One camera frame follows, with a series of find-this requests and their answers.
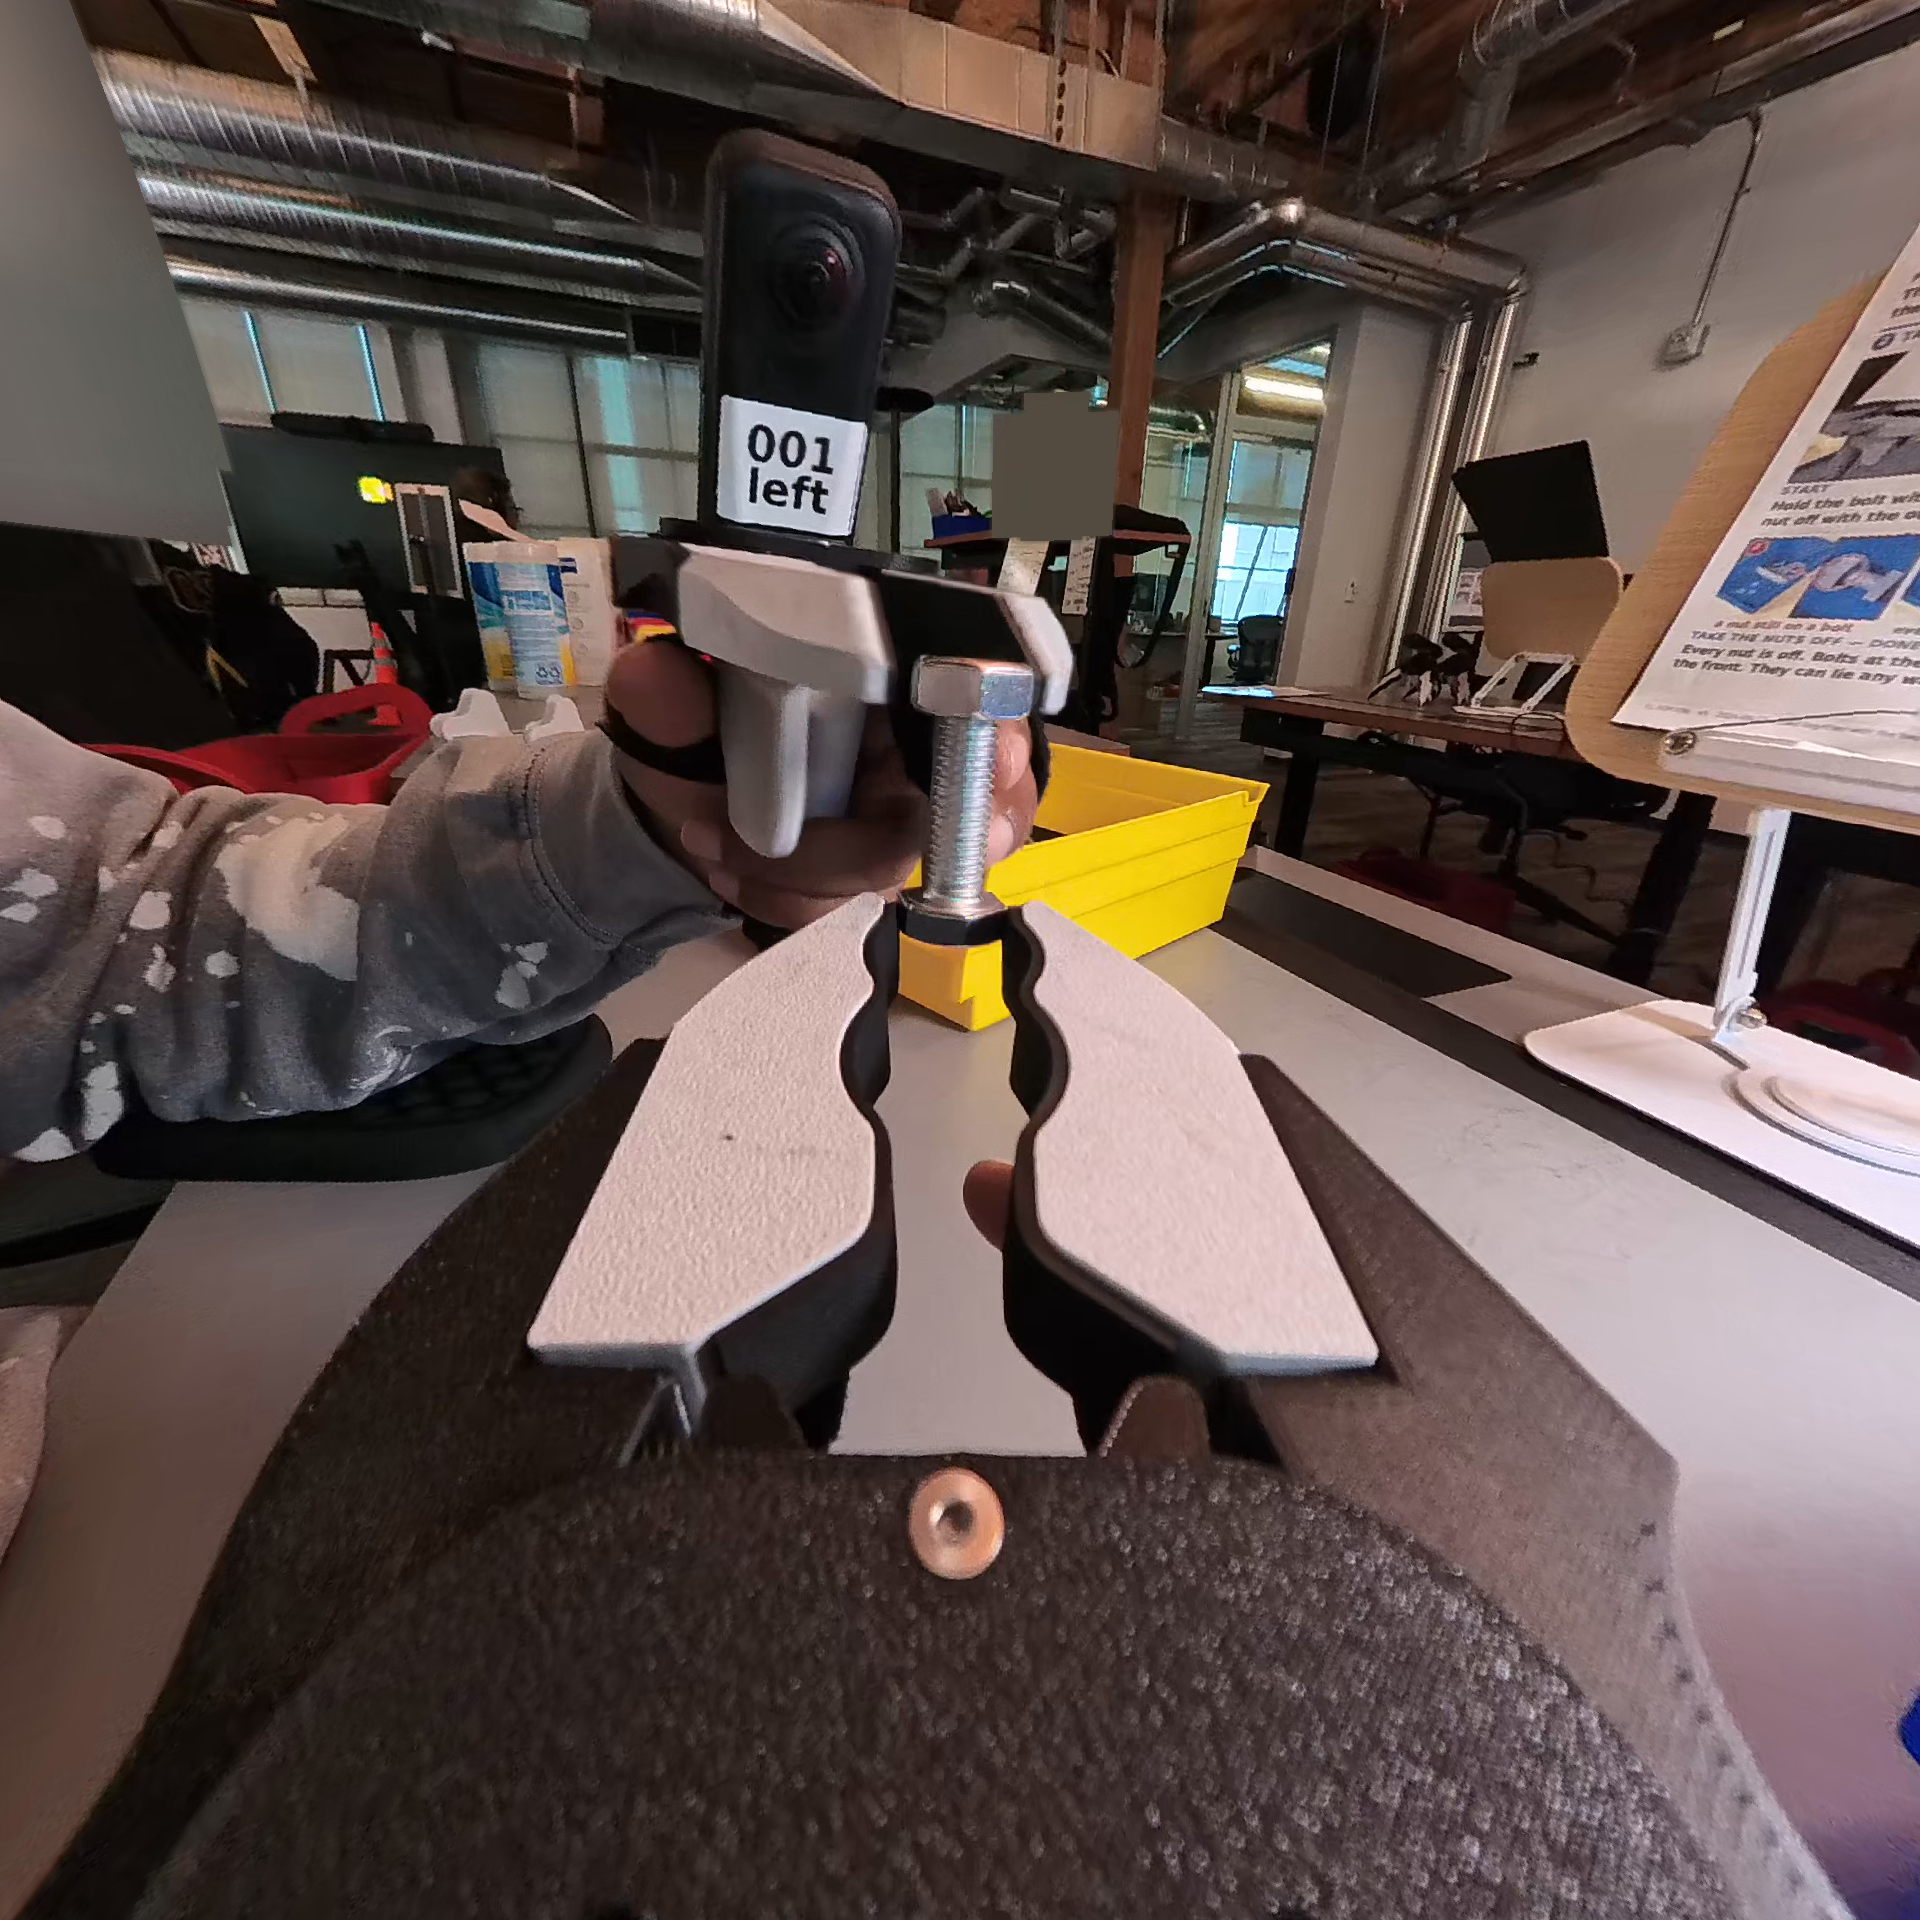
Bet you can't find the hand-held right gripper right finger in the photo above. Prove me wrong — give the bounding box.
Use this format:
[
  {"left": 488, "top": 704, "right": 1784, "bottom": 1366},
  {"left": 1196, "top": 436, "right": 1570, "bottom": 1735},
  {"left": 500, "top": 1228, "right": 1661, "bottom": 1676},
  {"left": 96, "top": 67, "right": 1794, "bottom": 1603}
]
[{"left": 1001, "top": 901, "right": 1379, "bottom": 1450}]

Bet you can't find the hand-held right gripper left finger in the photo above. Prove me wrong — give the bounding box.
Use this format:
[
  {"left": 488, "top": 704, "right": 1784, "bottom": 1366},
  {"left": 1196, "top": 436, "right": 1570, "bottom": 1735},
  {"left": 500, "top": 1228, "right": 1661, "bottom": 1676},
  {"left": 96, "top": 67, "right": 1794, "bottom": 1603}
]
[{"left": 528, "top": 892, "right": 904, "bottom": 1450}]

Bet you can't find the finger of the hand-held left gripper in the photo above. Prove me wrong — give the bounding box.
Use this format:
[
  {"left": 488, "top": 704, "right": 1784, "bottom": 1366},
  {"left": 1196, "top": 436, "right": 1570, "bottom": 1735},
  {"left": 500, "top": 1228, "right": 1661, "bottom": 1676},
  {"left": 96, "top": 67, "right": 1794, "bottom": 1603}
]
[
  {"left": 678, "top": 543, "right": 899, "bottom": 706},
  {"left": 997, "top": 591, "right": 1076, "bottom": 712}
]

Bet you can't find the silver hex bolt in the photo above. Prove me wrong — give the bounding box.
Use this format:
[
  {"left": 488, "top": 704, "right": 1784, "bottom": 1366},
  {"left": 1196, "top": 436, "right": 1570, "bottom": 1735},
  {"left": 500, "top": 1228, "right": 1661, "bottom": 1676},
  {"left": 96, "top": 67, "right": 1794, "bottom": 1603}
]
[{"left": 901, "top": 710, "right": 1009, "bottom": 951}]

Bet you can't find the yellow plastic bin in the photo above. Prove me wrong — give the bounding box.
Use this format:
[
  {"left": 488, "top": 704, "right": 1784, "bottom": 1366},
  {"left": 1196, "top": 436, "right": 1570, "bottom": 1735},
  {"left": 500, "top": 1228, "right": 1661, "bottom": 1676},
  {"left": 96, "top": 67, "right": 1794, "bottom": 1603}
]
[{"left": 897, "top": 742, "right": 1268, "bottom": 1034}]

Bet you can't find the person's left forearm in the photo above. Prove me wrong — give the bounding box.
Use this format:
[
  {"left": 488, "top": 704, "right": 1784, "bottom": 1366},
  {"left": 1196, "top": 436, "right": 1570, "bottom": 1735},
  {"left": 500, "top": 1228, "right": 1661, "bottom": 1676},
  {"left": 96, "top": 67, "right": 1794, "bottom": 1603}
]
[{"left": 0, "top": 696, "right": 736, "bottom": 1164}]

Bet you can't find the person's left hand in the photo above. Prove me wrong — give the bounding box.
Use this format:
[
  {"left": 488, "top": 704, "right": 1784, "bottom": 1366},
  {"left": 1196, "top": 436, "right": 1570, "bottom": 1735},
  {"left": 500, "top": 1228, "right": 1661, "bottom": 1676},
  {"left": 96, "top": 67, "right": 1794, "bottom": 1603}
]
[{"left": 598, "top": 637, "right": 1052, "bottom": 944}]

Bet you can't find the white cardboard box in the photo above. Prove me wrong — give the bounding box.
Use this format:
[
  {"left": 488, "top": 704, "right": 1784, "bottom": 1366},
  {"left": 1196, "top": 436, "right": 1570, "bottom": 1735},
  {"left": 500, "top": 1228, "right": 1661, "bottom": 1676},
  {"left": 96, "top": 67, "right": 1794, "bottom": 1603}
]
[{"left": 556, "top": 536, "right": 620, "bottom": 687}]

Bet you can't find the blue white wipes canister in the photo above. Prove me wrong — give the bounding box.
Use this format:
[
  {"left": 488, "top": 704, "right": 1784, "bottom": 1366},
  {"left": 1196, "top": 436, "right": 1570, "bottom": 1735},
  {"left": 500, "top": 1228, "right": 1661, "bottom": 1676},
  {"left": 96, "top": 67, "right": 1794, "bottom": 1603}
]
[{"left": 465, "top": 540, "right": 566, "bottom": 699}]

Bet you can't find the brown wooden desk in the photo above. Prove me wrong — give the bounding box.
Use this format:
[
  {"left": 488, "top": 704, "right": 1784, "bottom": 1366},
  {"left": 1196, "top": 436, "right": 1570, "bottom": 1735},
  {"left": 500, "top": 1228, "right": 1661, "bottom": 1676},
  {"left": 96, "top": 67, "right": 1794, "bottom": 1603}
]
[{"left": 1200, "top": 678, "right": 1728, "bottom": 991}]

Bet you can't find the red plastic basket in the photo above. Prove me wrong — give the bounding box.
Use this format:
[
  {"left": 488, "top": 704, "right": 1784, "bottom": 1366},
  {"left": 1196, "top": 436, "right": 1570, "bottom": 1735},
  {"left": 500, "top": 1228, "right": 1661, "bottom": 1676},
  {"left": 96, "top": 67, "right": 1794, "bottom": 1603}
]
[{"left": 82, "top": 687, "right": 442, "bottom": 798}]

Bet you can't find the black monitor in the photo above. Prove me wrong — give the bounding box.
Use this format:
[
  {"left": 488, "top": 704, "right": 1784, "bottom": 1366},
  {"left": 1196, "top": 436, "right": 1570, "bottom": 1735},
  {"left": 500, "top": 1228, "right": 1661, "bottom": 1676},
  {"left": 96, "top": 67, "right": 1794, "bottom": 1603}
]
[{"left": 225, "top": 422, "right": 506, "bottom": 594}]

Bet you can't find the black display board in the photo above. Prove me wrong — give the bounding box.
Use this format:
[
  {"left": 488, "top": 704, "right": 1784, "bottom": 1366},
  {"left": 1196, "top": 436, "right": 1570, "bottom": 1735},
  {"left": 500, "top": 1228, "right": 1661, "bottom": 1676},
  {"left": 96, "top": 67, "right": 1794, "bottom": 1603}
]
[{"left": 1451, "top": 438, "right": 1612, "bottom": 564}]

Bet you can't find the small wooden board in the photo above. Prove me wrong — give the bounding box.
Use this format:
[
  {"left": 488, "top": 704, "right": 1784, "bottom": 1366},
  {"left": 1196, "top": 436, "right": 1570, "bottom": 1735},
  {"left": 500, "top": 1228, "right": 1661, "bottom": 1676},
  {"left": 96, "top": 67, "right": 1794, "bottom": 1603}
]
[{"left": 1477, "top": 555, "right": 1626, "bottom": 663}]

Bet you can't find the wooden document board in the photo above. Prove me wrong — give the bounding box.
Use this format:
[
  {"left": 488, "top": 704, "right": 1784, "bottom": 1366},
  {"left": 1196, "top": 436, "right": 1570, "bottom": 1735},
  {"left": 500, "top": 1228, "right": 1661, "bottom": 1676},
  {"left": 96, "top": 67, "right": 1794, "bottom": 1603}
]
[{"left": 1564, "top": 277, "right": 1920, "bottom": 834}]

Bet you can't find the silver ventilation duct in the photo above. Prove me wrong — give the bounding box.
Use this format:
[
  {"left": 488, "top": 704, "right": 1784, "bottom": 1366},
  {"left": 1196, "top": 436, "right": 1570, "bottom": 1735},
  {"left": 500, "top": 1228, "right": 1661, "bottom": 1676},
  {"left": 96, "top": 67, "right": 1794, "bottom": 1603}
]
[
  {"left": 1162, "top": 195, "right": 1529, "bottom": 647},
  {"left": 90, "top": 45, "right": 722, "bottom": 324}
]

